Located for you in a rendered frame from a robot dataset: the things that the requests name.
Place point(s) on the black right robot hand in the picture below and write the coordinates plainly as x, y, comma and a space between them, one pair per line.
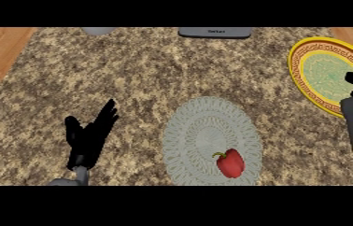
348, 80

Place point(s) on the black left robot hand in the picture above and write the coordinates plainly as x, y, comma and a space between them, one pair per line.
91, 136

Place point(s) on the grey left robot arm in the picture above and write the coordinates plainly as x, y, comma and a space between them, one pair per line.
75, 177

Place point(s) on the yellow rimmed patterned plate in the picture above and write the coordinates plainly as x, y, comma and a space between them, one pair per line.
323, 74

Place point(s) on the pale round lace placemat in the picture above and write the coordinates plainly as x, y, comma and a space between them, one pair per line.
211, 141

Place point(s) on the red bell pepper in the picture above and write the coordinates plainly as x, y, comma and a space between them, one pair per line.
230, 163

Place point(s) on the dark grey flat appliance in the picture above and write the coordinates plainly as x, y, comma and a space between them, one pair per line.
214, 32

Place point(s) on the pale grey round object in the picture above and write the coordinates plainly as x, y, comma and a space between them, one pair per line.
97, 30

